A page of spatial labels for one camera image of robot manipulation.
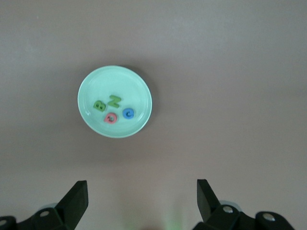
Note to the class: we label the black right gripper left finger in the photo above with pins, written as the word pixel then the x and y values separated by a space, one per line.
pixel 72 206

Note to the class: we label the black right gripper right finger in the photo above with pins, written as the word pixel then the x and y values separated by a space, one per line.
pixel 211 213

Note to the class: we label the pink letter Q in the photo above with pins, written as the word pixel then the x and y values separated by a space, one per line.
pixel 106 118

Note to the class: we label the green letter B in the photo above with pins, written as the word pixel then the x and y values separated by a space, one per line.
pixel 99 106

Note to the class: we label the blue letter G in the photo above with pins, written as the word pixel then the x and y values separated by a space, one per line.
pixel 124 113

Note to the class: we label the green letter N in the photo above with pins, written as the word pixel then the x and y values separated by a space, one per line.
pixel 115 101

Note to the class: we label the green round plate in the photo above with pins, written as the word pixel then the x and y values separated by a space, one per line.
pixel 115 81

